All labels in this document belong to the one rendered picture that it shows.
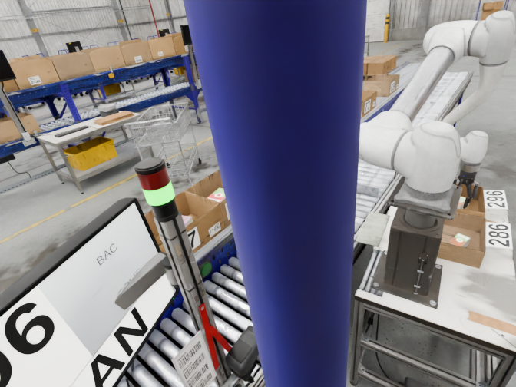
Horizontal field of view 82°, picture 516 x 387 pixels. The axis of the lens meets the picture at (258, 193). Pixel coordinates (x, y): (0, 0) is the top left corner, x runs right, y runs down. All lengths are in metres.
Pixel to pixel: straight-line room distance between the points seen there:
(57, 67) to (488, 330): 5.85
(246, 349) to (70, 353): 0.44
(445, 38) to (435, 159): 0.63
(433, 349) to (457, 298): 0.79
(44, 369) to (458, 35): 1.65
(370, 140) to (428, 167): 0.23
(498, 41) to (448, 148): 0.59
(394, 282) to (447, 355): 0.89
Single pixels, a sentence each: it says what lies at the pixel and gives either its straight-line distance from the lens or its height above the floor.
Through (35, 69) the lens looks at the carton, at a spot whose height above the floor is 1.60.
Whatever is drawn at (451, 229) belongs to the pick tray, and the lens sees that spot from 1.89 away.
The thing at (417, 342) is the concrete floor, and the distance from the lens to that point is 2.28.
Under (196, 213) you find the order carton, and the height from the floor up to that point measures 0.91.
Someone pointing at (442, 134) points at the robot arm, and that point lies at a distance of 1.12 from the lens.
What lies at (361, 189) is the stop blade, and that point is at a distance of 2.11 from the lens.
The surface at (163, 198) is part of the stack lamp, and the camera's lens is 0.55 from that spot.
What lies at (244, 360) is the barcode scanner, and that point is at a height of 1.08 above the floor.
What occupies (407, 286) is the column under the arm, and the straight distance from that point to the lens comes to 1.47.
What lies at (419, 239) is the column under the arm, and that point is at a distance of 1.30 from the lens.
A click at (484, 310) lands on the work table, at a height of 0.75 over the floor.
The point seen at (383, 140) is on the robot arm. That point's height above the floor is 1.41.
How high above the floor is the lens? 1.85
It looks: 31 degrees down
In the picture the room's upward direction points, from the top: 8 degrees counter-clockwise
